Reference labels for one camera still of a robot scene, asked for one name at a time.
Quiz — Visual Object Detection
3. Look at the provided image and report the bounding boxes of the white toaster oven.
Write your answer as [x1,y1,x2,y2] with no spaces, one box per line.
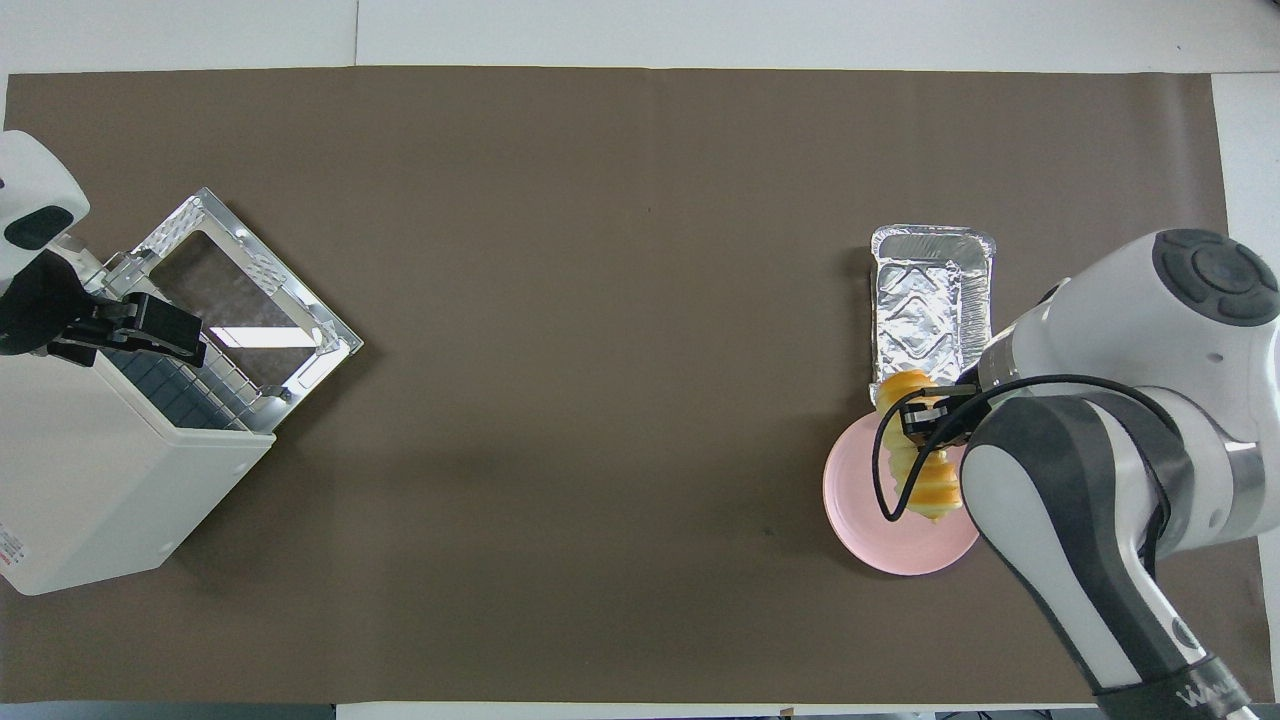
[0,235,277,597]

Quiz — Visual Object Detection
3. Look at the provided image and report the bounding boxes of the chrome glass oven door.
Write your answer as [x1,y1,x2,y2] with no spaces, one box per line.
[132,187,365,402]

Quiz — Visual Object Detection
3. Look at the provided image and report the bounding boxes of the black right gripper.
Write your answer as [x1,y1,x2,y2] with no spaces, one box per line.
[899,382,993,448]

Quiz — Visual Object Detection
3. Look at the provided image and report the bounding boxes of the aluminium foil tray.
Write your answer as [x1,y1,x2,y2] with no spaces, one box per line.
[867,222,999,402]

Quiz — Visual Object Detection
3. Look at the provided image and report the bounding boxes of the metal oven wire rack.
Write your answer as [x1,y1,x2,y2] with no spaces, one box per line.
[98,338,277,432]

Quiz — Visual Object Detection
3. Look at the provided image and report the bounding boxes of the brown table mat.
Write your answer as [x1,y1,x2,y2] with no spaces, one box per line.
[0,66,1277,705]

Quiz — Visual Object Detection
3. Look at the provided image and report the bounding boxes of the pink round plate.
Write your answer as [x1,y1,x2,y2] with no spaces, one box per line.
[821,409,987,577]

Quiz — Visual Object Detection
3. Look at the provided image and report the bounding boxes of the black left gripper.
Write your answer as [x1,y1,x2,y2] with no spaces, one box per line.
[0,249,210,370]

